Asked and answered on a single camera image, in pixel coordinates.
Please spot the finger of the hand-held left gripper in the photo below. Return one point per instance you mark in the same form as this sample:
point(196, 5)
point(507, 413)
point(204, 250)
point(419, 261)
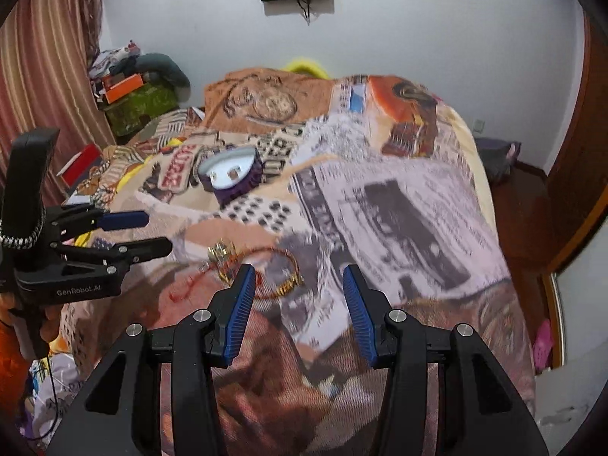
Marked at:
point(126, 219)
point(152, 248)

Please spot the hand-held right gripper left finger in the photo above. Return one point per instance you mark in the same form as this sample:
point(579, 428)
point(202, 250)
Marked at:
point(240, 313)

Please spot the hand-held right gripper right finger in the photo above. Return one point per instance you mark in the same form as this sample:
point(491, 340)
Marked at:
point(356, 313)

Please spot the gold pendant ornament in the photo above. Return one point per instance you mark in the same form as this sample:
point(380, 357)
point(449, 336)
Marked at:
point(221, 251)

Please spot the purple heart-shaped tin box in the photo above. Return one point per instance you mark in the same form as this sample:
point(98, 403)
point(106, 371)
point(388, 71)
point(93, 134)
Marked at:
point(228, 171)

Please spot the person's left hand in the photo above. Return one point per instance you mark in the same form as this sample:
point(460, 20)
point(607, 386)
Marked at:
point(51, 323)

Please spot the yellow cloth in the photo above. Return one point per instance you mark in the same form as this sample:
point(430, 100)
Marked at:
point(130, 178)

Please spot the red box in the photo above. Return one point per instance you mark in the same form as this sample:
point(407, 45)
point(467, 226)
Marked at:
point(80, 166)

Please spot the striped curtain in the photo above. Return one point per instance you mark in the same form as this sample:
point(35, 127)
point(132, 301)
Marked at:
point(42, 57)

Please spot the printed blanket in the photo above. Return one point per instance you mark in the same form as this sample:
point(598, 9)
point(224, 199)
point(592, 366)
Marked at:
point(403, 199)

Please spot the orange box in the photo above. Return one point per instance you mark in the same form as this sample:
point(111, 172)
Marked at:
point(123, 88)

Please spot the pile of clothes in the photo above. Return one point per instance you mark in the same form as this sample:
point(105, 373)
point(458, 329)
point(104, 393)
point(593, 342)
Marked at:
point(111, 59)

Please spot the grey plush pillow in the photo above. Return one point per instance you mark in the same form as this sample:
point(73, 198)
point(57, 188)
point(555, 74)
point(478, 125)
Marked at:
point(166, 69)

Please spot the white plastic bag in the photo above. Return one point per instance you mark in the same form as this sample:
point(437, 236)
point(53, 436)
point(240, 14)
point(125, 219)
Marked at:
point(64, 380)

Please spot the pink slippers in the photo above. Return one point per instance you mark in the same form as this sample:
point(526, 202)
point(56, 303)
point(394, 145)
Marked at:
point(542, 346)

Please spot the dark backpack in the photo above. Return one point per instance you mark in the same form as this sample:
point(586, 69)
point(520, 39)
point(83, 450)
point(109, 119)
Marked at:
point(494, 156)

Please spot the yellow foam tube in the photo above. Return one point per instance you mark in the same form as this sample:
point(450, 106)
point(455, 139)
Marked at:
point(304, 65)

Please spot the wooden door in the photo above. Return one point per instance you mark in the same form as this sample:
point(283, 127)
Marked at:
point(584, 152)

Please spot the white wall socket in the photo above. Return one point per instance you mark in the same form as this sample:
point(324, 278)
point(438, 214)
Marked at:
point(479, 125)

